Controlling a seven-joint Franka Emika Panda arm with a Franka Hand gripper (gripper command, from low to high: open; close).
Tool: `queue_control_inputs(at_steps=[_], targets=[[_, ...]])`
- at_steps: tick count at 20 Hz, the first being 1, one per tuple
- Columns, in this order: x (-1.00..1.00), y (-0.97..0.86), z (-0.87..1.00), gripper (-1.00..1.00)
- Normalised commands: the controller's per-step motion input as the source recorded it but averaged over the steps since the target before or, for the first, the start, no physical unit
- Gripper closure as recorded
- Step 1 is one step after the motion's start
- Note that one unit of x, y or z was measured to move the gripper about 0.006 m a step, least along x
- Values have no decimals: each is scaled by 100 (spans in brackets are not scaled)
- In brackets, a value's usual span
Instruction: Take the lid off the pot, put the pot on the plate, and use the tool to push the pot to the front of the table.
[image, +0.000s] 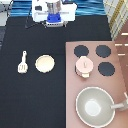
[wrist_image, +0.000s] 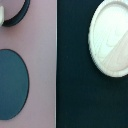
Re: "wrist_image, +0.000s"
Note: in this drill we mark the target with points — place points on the round wooden plate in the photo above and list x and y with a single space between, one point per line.
108 37

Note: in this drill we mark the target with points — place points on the pink stove counter block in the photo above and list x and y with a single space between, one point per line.
34 39

